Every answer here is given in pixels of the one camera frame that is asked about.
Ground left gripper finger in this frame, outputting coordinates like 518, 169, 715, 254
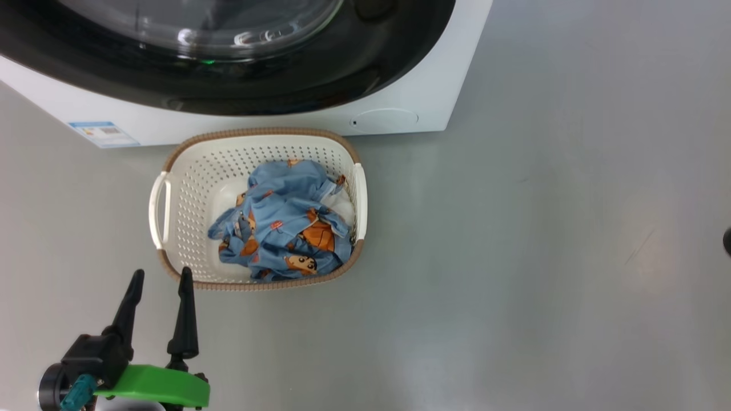
103, 269, 145, 346
167, 267, 200, 370

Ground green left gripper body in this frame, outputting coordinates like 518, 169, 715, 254
94, 364, 211, 411

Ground blue garment large orange patch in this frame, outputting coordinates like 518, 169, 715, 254
207, 191, 356, 283

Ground black round glass washer door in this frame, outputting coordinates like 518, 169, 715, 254
0, 0, 457, 116

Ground cream perforated laundry basket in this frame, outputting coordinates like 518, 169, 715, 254
148, 127, 368, 291

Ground white front-load washing machine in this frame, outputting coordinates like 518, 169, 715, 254
0, 0, 493, 148

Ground blue white energy label sticker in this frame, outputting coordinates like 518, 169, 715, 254
69, 120, 140, 148

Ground teal left camera connector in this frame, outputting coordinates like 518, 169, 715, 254
60, 374, 95, 411

